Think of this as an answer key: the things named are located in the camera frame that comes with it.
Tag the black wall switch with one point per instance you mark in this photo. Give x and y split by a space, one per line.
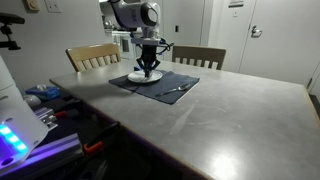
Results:
176 28

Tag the beige wall thermostat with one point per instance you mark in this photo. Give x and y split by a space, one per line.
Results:
32 5

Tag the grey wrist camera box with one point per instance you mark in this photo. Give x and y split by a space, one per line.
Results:
145 41

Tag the dark blue placemat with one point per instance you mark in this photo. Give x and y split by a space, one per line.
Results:
173 94

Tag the aluminium extrusion rail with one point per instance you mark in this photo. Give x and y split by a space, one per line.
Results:
53 146

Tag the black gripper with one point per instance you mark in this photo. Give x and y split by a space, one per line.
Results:
149 53

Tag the blue tissue box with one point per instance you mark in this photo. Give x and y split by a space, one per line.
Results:
45 92

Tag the small white door label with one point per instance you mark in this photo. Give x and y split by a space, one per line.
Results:
235 13

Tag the silver kettle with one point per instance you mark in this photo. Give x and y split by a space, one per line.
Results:
108 25

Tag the silver spoon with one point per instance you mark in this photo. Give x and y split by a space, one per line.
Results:
182 87

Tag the silver fork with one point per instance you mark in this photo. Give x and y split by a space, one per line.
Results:
147 79

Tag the black orange clamp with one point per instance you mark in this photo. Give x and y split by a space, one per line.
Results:
100 136

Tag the white door with sign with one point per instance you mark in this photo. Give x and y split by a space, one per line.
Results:
230 40

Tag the white bowl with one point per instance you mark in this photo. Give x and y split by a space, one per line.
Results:
32 100

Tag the white round plate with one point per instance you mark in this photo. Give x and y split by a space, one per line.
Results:
135 77

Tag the black camera on mount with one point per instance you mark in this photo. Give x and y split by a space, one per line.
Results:
10 18

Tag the white kitchen stove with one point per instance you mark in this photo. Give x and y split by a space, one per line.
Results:
125 46

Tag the light wooden chair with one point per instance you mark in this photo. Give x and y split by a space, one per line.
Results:
91 52

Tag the dark brown wooden chair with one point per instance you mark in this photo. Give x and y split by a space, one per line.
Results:
198 52

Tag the door sign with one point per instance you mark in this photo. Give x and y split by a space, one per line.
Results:
236 3

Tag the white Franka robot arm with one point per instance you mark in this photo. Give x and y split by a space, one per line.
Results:
133 15

